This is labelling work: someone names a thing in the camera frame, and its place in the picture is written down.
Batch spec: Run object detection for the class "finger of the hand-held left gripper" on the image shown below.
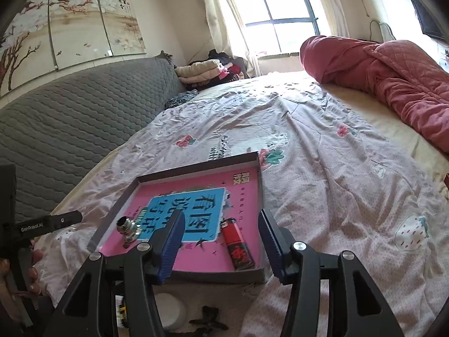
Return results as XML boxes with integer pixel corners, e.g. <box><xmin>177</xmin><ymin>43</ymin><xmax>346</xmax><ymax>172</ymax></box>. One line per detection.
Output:
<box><xmin>15</xmin><ymin>210</ymin><xmax>83</xmax><ymax>243</ymax></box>

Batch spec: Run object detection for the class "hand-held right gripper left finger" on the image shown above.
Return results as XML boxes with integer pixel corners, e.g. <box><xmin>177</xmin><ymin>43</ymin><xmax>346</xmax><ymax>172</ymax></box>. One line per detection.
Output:
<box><xmin>42</xmin><ymin>210</ymin><xmax>186</xmax><ymax>337</ymax></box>

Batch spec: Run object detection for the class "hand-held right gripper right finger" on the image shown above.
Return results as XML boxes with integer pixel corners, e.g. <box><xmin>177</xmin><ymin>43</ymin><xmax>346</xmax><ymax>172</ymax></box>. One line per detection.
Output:
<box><xmin>258</xmin><ymin>209</ymin><xmax>406</xmax><ymax>337</ymax></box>

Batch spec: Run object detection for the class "white round lid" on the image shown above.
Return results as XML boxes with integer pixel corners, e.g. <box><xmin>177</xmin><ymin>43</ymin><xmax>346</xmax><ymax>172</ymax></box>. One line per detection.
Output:
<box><xmin>154</xmin><ymin>292</ymin><xmax>187</xmax><ymax>331</ymax></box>

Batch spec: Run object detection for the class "black hair clip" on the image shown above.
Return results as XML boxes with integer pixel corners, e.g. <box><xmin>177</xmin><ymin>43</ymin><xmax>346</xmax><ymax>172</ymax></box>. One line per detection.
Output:
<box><xmin>189</xmin><ymin>305</ymin><xmax>229</xmax><ymax>335</ymax></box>

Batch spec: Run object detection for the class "grey cardboard box tray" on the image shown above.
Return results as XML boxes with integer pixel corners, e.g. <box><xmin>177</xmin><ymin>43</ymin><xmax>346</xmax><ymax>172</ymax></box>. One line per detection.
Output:
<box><xmin>88</xmin><ymin>152</ymin><xmax>268</xmax><ymax>285</ymax></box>

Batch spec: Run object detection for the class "person's left hand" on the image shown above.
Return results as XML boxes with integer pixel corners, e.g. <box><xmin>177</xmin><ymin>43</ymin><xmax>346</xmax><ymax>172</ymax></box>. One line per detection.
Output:
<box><xmin>27</xmin><ymin>239</ymin><xmax>45</xmax><ymax>295</ymax></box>

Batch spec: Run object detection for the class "pink book with blue label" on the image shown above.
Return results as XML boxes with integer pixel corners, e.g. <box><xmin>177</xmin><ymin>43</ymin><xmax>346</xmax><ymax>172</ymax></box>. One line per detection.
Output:
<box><xmin>100</xmin><ymin>172</ymin><xmax>262</xmax><ymax>273</ymax></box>

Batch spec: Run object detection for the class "red lighter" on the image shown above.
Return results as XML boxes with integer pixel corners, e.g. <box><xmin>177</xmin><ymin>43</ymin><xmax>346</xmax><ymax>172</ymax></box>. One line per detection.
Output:
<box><xmin>220</xmin><ymin>218</ymin><xmax>256</xmax><ymax>271</ymax></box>

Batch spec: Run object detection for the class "metal capped glass bottle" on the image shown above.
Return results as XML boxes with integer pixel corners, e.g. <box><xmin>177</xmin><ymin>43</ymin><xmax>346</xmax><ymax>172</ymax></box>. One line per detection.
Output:
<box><xmin>117</xmin><ymin>217</ymin><xmax>141</xmax><ymax>245</ymax></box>

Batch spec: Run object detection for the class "pink printed bed sheet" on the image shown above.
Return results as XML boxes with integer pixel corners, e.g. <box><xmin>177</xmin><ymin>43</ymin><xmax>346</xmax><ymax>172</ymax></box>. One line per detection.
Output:
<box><xmin>33</xmin><ymin>74</ymin><xmax>449</xmax><ymax>337</ymax></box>

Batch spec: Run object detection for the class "grey quilted sofa backrest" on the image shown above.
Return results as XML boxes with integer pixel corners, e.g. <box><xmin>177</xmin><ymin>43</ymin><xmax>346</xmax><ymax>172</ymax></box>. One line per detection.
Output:
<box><xmin>0</xmin><ymin>55</ymin><xmax>187</xmax><ymax>222</ymax></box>

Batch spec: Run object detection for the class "dark patterned cloth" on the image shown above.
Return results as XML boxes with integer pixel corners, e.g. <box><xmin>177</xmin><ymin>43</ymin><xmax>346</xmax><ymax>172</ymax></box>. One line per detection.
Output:
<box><xmin>164</xmin><ymin>89</ymin><xmax>199</xmax><ymax>111</ymax></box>

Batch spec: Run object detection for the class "cream bed sheet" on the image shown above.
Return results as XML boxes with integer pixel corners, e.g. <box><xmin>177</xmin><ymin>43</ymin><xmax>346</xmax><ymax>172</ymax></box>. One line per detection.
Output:
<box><xmin>322</xmin><ymin>83</ymin><xmax>449</xmax><ymax>186</ymax></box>

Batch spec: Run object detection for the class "beige folded blanket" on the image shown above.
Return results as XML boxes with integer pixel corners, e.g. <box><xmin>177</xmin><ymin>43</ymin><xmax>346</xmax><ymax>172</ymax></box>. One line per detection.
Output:
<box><xmin>174</xmin><ymin>59</ymin><xmax>224</xmax><ymax>85</ymax></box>

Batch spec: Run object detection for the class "pile of clothes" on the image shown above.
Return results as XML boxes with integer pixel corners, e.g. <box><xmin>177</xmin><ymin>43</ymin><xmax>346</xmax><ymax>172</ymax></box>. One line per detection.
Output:
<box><xmin>184</xmin><ymin>50</ymin><xmax>252</xmax><ymax>92</ymax></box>

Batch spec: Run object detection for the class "red quilted blanket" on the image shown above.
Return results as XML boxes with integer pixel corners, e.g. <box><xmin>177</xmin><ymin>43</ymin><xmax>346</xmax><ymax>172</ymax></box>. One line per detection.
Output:
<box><xmin>300</xmin><ymin>35</ymin><xmax>449</xmax><ymax>153</ymax></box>

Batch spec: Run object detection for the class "cream curtain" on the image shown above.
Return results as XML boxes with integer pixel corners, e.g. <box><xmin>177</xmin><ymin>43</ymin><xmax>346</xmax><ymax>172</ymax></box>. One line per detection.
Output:
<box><xmin>194</xmin><ymin>0</ymin><xmax>261</xmax><ymax>78</ymax></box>
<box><xmin>304</xmin><ymin>0</ymin><xmax>351</xmax><ymax>38</ymax></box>

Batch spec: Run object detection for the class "white metal rack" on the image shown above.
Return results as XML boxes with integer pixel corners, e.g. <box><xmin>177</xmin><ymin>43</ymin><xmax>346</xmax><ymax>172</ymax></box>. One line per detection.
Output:
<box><xmin>369</xmin><ymin>19</ymin><xmax>396</xmax><ymax>43</ymax></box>

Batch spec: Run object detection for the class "black flat television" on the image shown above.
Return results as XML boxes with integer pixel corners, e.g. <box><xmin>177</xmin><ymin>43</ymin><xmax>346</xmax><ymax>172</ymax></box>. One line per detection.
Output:
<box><xmin>410</xmin><ymin>0</ymin><xmax>448</xmax><ymax>41</ymax></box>

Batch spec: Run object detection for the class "floral wall painting panel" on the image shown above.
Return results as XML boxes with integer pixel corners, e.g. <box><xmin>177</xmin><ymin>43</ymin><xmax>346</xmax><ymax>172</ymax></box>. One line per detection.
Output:
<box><xmin>45</xmin><ymin>0</ymin><xmax>113</xmax><ymax>70</ymax></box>
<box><xmin>0</xmin><ymin>0</ymin><xmax>57</xmax><ymax>98</ymax></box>
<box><xmin>96</xmin><ymin>0</ymin><xmax>146</xmax><ymax>57</ymax></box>

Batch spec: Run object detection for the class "window with dark frame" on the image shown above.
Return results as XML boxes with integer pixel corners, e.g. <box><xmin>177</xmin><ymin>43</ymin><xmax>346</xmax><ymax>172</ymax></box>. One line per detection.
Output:
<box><xmin>227</xmin><ymin>0</ymin><xmax>321</xmax><ymax>54</ymax></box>

